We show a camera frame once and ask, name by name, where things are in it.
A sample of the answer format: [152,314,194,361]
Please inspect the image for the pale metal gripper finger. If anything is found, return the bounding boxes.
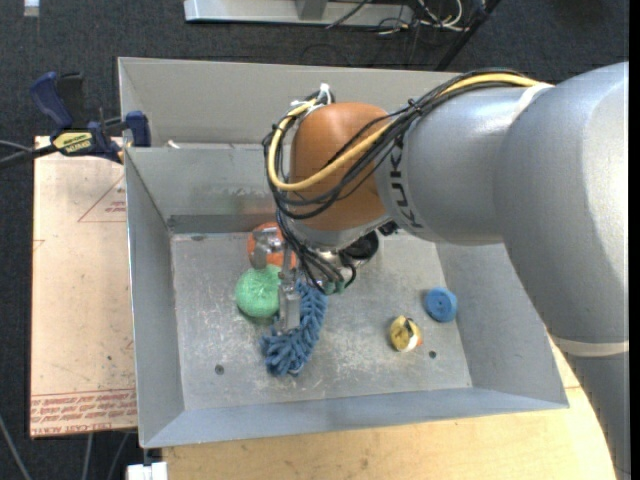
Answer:
[276,268,303,332]
[250,227,284,271]

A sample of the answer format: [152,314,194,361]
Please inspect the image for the orange ball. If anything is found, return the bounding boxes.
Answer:
[246,221,298,271]

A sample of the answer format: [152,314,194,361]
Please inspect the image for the green ball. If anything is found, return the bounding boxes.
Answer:
[234,263,284,319]

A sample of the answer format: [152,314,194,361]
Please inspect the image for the blue shaggy cloth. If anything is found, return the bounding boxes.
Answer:
[259,277,330,378]

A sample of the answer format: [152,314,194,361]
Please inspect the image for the grey metal bin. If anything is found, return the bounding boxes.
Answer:
[117,56,570,450]

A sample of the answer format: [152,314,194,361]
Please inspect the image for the yellow and white toy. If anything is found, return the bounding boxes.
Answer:
[389,314,424,354]

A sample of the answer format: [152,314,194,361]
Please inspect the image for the blue round disc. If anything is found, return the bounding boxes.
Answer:
[423,286,459,324]

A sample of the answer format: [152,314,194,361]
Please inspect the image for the brown cardboard board, red print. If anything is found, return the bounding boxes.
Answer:
[29,135,139,439]

